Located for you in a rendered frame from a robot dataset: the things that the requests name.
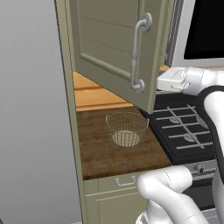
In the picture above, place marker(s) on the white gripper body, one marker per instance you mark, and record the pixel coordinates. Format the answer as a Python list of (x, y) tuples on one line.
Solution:
[(172, 78)]

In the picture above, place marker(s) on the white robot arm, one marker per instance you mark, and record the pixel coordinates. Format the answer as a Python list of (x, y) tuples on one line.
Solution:
[(170, 186)]

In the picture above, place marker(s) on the olive cabinet door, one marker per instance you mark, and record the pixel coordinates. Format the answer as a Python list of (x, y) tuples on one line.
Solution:
[(108, 38), (116, 207)]

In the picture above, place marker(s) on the olive cabinet side panel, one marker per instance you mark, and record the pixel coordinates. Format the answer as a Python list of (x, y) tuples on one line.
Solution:
[(68, 87)]

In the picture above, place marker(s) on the olive lower cabinet door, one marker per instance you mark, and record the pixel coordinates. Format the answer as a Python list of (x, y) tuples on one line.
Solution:
[(116, 207)]

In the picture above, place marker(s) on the black hob with grey grates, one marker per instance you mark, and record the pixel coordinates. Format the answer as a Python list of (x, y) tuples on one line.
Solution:
[(178, 131)]

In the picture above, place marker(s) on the white microwave with black door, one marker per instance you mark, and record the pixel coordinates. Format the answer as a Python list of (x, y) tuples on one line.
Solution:
[(204, 29)]

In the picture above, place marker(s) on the grey oven knob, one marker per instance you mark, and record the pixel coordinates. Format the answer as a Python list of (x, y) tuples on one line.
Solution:
[(199, 167)]

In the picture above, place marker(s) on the grey oven front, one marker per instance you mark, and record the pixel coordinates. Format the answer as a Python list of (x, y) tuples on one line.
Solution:
[(204, 186)]

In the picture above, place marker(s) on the olive drawer front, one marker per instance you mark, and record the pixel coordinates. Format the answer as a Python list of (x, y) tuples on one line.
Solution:
[(102, 183)]

